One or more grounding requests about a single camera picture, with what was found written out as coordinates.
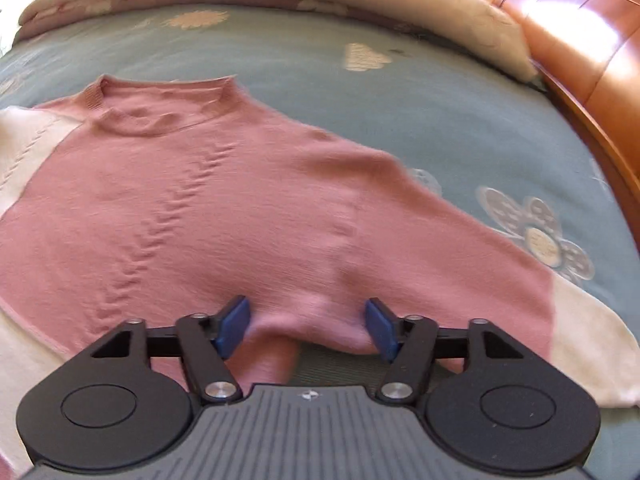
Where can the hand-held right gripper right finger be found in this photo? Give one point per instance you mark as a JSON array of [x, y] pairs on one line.
[[381, 330]]

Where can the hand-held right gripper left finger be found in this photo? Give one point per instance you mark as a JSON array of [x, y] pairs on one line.
[[232, 327]]

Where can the pink and cream knit sweater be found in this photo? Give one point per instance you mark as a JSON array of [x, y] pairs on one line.
[[200, 210]]

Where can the wooden bed headboard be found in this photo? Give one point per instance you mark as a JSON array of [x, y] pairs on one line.
[[590, 35]]

